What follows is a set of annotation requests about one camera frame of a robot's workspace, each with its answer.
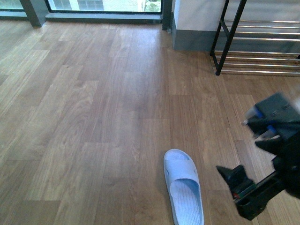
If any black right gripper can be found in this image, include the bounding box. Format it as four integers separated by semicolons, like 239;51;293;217
216;136;300;220

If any light blue slide sandal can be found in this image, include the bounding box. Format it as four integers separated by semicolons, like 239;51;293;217
164;149;204;225

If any black metal shoe rack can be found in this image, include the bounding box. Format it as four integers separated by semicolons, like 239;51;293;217
210;0;300;76

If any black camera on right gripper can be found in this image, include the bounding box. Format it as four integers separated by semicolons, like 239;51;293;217
244;92;300;140

